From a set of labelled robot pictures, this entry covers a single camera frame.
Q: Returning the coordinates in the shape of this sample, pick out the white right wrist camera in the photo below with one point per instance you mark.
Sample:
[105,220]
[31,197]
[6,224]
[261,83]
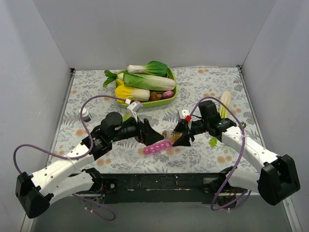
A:
[182,114]

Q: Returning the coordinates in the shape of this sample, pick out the floral patterned tablecloth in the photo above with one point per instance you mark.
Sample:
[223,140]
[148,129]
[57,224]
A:
[127,156]

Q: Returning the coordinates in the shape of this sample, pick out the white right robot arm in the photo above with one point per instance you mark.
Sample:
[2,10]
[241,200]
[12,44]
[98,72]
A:
[276,177]

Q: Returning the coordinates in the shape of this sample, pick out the clear pill bottle yellow capsules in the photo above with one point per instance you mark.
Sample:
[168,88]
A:
[171,136]

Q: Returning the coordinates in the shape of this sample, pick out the pink weekly pill organizer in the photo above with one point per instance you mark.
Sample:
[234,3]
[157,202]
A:
[161,145]

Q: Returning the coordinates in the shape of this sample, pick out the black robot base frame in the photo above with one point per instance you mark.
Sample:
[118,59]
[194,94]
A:
[156,188]

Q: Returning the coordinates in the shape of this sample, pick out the white radish with leaves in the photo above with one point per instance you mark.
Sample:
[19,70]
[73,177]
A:
[111,77]

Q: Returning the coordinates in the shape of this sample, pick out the green glass bottle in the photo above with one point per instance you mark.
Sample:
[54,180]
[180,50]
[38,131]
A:
[243,124]

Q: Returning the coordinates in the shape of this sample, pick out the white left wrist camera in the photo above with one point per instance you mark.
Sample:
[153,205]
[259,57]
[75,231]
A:
[134,106]

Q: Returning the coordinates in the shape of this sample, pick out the yellow napa cabbage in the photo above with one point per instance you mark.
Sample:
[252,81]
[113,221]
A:
[131,93]

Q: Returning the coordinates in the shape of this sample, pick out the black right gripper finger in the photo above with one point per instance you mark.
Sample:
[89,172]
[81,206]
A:
[181,126]
[180,139]

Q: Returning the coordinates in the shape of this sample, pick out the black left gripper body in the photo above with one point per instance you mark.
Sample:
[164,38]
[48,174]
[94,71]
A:
[144,130]

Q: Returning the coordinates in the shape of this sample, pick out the small white blue pill bottle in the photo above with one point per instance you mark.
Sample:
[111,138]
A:
[86,116]

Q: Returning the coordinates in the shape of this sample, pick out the lime green plastic basket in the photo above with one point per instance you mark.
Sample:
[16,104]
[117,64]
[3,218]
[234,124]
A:
[148,104]

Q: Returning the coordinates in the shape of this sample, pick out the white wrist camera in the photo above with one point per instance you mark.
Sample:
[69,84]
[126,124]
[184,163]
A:
[134,106]
[182,114]

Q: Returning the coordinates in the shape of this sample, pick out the brown shiitake mushroom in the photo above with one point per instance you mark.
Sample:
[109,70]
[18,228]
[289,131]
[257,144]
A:
[154,96]

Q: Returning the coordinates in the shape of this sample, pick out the purple red onion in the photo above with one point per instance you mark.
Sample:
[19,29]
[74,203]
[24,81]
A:
[167,95]

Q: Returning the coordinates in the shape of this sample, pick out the green napa cabbage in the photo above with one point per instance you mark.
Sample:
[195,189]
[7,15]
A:
[148,82]

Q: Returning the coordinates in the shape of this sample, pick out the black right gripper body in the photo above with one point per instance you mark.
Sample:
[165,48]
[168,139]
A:
[187,133]

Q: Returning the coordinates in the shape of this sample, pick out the green bok choy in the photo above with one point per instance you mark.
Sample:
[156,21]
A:
[152,68]

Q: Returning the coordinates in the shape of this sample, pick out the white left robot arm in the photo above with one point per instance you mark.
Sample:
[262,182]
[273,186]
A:
[37,191]

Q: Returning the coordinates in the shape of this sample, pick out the round green cabbage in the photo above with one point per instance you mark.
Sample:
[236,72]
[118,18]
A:
[126,117]

